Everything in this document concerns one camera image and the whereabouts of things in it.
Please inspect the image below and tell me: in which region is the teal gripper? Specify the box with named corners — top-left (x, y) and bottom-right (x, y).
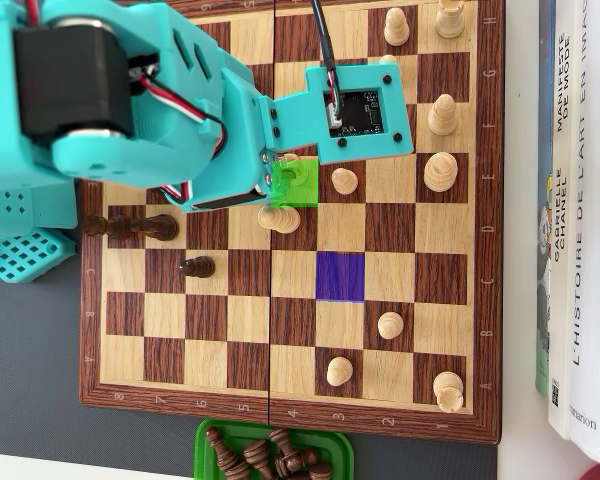
top-left (187, 68), bottom-right (289, 212)

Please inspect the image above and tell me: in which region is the light wooden knight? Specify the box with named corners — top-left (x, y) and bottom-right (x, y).
top-left (278, 154), bottom-right (315, 194)

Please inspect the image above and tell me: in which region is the captured dark chess piece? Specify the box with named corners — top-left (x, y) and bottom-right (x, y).
top-left (273, 447), bottom-right (320, 479)
top-left (268, 427), bottom-right (301, 466)
top-left (243, 439), bottom-right (276, 480)

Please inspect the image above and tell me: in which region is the dark wooden pawn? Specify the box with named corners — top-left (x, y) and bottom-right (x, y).
top-left (179, 255), bottom-right (216, 280)

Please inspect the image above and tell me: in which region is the dark wooden king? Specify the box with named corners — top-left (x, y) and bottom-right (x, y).
top-left (83, 213), bottom-right (180, 244)

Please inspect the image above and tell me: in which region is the wooden folding chessboard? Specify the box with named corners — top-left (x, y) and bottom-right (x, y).
top-left (78, 0), bottom-right (504, 446)

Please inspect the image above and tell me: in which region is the light wooden king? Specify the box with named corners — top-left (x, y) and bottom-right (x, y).
top-left (423, 151), bottom-right (459, 194)

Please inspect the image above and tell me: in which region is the light wooden bishop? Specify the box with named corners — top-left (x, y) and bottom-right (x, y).
top-left (427, 93), bottom-right (459, 136)

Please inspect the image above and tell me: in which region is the light wooden rook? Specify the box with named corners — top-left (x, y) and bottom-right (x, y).
top-left (432, 370), bottom-right (465, 414)
top-left (434, 0), bottom-right (467, 41)

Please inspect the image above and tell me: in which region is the book with teal illustrated spine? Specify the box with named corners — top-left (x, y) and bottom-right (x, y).
top-left (533, 0), bottom-right (556, 399)

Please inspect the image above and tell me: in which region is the green plastic tray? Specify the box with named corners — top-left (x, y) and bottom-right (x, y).
top-left (193, 418), bottom-right (355, 480)

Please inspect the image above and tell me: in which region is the captured dark bishop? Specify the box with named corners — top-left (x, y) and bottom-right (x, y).
top-left (204, 426), bottom-right (253, 479)

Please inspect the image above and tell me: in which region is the white Gabrielle Chanel book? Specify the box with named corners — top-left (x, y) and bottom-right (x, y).
top-left (547, 0), bottom-right (589, 441)

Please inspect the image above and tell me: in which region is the white art history book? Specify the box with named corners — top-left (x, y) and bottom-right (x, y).
top-left (567, 0), bottom-right (600, 466)

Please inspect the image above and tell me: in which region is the teal camera mount with circuit board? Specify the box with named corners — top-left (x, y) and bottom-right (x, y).
top-left (267, 63), bottom-right (414, 166)

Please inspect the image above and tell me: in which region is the black camera cable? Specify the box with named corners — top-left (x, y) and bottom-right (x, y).
top-left (309, 0), bottom-right (339, 94)

